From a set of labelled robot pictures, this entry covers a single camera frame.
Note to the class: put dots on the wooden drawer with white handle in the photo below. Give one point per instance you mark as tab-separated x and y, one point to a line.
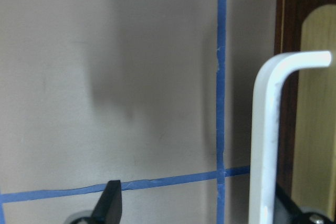
293	119

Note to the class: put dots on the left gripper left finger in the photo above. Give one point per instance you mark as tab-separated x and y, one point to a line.
109	205

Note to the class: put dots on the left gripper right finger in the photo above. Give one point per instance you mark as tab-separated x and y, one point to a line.
286	211

